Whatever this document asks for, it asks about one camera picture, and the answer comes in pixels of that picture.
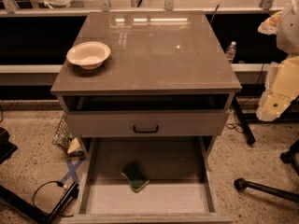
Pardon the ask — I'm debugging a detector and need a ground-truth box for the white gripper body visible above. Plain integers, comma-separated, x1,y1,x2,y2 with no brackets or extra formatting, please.
268,56,299,101

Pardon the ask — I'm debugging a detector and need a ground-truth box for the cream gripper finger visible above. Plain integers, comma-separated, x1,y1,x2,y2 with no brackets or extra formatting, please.
256,91,292,121
258,11,282,35

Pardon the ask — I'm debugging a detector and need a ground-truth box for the green yellow sponge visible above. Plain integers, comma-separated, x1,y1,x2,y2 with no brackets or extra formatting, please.
121,162,150,193

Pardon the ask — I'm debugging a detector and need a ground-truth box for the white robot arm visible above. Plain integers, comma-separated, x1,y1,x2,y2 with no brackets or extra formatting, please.
256,0,299,121

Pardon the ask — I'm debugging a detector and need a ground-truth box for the open middle drawer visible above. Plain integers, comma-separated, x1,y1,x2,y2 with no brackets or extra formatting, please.
61,137,232,224

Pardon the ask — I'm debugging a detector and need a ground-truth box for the grey drawer cabinet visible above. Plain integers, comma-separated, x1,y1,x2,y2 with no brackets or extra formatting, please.
50,10,243,224

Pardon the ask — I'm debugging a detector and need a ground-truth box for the closed upper drawer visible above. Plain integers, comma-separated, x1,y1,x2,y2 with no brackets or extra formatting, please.
65,111,229,137

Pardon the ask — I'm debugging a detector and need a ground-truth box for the black table leg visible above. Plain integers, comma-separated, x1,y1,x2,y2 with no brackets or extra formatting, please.
232,97,255,145

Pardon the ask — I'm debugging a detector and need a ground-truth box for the clear plastic water bottle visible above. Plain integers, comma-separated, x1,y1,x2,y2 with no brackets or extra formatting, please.
225,41,236,63

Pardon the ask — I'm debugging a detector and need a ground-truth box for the black chair base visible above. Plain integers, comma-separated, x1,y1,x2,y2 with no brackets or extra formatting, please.
234,140,299,203

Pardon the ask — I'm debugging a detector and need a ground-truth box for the white bowl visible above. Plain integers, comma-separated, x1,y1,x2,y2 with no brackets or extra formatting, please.
66,41,111,70

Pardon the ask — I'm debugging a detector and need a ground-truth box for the blue tape cross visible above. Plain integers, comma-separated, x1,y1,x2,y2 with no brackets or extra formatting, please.
61,160,83,184

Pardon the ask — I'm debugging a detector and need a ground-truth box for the black stand leg left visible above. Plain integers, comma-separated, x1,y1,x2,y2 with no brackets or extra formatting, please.
0,182,78,224

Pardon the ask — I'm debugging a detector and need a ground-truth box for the black drawer handle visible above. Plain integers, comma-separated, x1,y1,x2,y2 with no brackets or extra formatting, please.
133,125,160,133

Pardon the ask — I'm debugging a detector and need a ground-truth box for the wire mesh basket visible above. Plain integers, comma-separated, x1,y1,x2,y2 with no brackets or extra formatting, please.
52,118,84,157

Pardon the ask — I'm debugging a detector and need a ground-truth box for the black cable on floor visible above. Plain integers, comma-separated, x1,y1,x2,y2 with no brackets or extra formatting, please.
31,180,70,217

